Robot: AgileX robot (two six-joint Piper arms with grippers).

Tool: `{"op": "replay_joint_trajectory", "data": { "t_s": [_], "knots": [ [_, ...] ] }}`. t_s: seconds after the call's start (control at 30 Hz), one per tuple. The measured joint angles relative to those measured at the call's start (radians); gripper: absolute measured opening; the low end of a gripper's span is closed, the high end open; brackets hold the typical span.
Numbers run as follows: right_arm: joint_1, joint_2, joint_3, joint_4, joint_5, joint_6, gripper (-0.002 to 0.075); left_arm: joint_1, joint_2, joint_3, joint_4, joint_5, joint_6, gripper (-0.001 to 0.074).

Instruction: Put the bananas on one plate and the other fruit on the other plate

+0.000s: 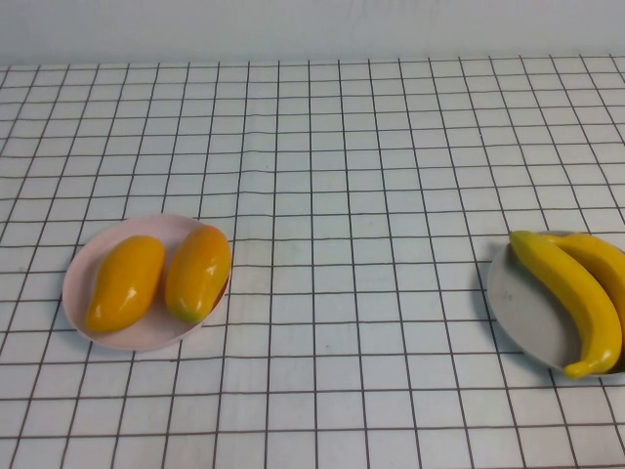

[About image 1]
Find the large yellow plastic banana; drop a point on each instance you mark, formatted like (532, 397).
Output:
(576, 303)

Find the white black-grid tablecloth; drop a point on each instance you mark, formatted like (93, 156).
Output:
(293, 415)

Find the grey round plate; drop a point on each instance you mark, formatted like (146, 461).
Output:
(527, 312)

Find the plain yellow-orange mango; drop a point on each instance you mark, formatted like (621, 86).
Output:
(127, 283)

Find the small yellow plastic banana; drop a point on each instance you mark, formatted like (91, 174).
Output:
(605, 264)

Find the pink round plate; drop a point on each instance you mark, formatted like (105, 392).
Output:
(78, 273)

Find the orange mango with green tip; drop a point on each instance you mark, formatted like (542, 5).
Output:
(197, 273)

